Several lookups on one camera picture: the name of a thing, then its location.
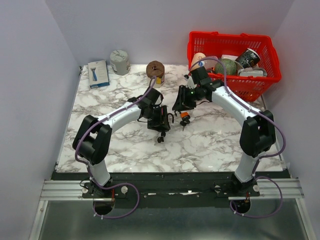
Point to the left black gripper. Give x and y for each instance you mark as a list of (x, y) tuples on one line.
[(162, 120)]

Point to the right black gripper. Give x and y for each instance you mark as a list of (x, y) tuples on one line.
[(181, 100)]

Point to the black key bunch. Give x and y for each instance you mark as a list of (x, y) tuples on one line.
[(184, 123), (162, 136)]

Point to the orange black padlock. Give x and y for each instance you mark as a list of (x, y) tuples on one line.
[(183, 115)]

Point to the all black padlock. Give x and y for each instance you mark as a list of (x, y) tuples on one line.
[(170, 115)]

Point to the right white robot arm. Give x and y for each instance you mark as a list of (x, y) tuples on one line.
[(257, 134)]

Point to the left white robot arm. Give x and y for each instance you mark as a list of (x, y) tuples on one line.
[(93, 138)]

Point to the brown lidded white jar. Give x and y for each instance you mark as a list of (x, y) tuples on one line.
[(156, 68)]

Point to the pink plastic bottle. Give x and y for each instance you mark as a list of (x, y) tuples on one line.
[(210, 62)]

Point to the beige egg shaped toy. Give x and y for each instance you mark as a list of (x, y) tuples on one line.
[(197, 61)]

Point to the green round melon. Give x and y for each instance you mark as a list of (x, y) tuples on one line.
[(226, 64)]

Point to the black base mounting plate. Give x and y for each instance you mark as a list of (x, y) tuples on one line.
[(160, 190)]

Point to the grey marble cup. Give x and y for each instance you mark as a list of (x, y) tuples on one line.
[(119, 61)]

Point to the red plastic basket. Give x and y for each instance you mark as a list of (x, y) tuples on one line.
[(250, 87)]

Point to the razor package box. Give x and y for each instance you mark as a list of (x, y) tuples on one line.
[(98, 74)]

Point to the white box in basket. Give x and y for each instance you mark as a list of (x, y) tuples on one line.
[(252, 72)]

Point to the black paper cup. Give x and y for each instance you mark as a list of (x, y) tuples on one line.
[(248, 59)]

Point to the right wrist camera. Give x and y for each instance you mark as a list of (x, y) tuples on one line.
[(189, 82)]

